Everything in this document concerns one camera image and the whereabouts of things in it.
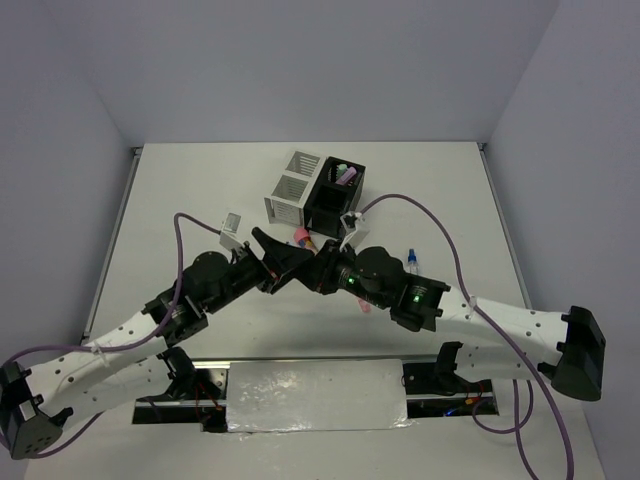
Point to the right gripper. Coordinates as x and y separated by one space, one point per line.
318 272

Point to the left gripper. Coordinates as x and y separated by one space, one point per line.
280 258

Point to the pink highlighter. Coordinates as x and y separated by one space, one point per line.
364 306

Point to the purple highlighter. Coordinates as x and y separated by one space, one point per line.
347 176

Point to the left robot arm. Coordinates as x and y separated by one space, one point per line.
139 358

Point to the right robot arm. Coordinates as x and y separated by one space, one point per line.
482 339

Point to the pink-capped marker tube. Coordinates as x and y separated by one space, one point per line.
303 239

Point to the white slatted pen holder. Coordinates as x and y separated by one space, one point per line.
285 204

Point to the black slatted pen holder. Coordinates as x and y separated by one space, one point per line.
328 201

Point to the clear blue-capped spray bottle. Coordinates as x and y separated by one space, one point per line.
412 262

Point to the silver foil sheet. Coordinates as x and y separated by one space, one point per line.
350 395

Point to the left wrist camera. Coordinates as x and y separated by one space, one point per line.
228 232

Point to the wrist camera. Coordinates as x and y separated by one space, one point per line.
355 230
228 232

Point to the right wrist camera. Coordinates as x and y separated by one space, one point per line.
355 230

